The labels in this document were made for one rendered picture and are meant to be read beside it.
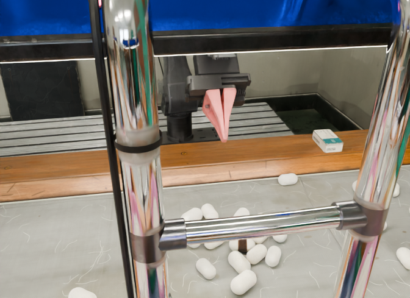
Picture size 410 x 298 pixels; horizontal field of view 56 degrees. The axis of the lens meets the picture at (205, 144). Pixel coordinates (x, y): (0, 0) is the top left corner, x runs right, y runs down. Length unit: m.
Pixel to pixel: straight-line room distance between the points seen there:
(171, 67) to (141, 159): 0.70
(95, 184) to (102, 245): 0.14
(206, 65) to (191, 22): 0.29
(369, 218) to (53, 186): 0.54
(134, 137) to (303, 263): 0.40
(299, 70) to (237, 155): 2.15
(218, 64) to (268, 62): 2.12
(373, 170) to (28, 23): 0.27
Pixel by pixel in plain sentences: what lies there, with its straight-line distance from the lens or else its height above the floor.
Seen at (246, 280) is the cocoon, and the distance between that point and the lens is 0.50.
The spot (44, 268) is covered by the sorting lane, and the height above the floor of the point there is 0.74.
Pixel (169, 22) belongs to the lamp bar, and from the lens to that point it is 0.32.
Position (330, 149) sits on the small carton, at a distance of 0.76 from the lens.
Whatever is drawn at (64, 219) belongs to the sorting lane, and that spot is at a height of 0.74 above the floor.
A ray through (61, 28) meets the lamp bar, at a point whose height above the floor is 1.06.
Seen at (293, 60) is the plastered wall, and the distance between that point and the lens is 2.79.
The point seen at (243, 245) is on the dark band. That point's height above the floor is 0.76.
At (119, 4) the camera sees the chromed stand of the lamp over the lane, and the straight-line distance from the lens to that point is 0.18.
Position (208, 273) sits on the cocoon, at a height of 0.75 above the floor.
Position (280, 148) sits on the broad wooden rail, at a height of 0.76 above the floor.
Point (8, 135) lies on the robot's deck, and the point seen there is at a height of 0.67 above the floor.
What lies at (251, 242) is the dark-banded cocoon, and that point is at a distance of 0.55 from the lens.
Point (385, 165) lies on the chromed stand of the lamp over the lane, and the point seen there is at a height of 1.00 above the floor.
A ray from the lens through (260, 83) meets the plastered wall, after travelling 2.76.
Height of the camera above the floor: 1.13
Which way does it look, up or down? 28 degrees down
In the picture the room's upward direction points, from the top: straight up
